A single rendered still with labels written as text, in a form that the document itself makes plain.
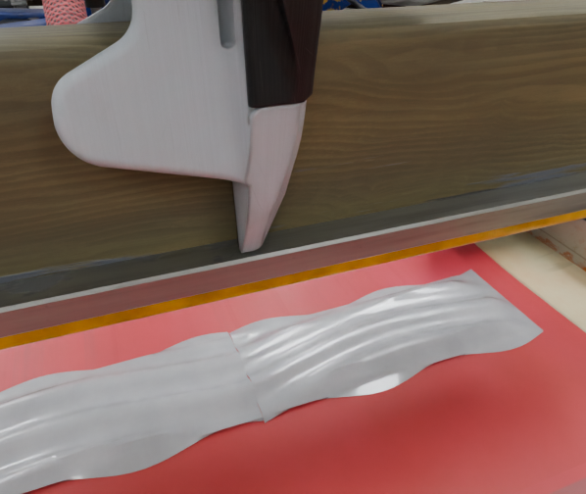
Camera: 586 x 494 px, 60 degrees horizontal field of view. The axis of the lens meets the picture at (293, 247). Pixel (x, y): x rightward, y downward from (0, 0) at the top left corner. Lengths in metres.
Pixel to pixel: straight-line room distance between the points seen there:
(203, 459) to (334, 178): 0.15
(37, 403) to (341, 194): 0.19
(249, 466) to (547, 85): 0.20
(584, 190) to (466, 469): 0.13
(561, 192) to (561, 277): 0.18
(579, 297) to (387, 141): 0.24
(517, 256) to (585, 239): 0.05
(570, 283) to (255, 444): 0.24
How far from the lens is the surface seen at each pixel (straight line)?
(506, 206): 0.21
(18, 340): 0.20
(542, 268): 0.41
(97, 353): 0.32
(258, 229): 0.15
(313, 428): 0.27
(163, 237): 0.16
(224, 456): 0.26
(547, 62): 0.21
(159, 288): 0.16
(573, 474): 0.28
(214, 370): 0.29
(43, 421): 0.29
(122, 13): 0.18
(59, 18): 0.72
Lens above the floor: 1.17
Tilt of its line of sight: 33 degrees down
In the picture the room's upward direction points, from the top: straight up
